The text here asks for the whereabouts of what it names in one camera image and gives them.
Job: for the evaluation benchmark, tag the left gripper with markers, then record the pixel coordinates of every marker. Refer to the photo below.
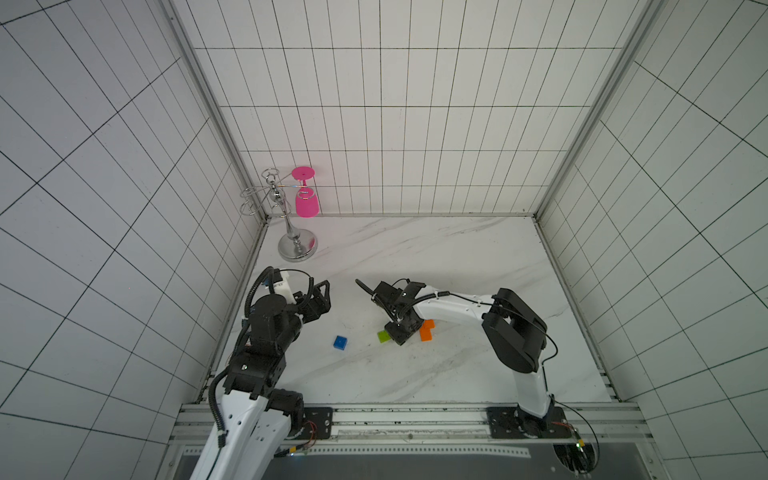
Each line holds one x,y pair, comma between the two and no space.
323,304

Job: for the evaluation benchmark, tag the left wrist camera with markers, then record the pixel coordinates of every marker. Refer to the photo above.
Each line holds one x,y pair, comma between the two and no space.
277,282

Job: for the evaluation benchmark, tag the orange lego brick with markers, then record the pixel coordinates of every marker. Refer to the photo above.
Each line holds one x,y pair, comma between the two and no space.
425,331

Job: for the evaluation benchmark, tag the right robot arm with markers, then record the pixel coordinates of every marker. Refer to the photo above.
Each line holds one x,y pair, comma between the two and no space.
517,335

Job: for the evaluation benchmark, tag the chrome glass holder stand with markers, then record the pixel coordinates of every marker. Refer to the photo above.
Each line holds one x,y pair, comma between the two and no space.
279,192

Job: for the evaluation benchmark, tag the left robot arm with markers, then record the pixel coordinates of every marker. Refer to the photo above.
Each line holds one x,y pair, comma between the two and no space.
254,420

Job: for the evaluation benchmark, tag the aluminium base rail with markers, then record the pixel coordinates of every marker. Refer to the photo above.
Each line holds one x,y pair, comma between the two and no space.
472,422

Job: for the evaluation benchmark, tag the blue lego brick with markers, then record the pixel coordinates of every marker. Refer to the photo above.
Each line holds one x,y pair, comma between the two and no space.
340,343

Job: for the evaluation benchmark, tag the pink plastic wine glass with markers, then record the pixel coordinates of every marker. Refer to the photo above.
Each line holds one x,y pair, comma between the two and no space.
306,200

